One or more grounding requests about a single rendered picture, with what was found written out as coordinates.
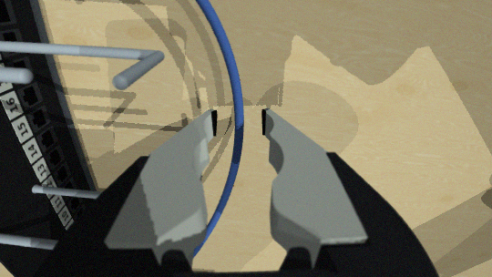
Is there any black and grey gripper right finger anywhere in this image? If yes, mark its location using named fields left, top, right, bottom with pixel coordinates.
left=261, top=108, right=439, bottom=277

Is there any black rack with grey feet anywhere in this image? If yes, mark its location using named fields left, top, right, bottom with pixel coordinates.
left=0, top=0, right=165, bottom=277

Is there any blue cable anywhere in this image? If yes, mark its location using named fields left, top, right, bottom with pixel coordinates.
left=193, top=0, right=244, bottom=258

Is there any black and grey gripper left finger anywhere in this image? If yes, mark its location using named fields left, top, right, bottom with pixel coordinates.
left=36, top=109, right=218, bottom=277

